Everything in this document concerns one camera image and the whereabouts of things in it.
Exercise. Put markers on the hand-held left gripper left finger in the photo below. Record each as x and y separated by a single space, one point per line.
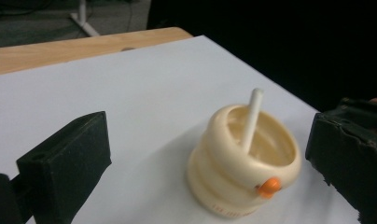
68 161

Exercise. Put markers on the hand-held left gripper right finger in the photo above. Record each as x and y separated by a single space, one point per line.
351 155

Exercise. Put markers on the white straw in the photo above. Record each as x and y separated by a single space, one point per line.
252 118

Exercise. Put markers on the cream ribbed cup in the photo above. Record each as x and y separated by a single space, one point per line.
220 174

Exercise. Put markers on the white table board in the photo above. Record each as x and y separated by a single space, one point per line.
130 93

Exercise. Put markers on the grey metal stand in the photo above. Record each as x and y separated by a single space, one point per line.
81 12

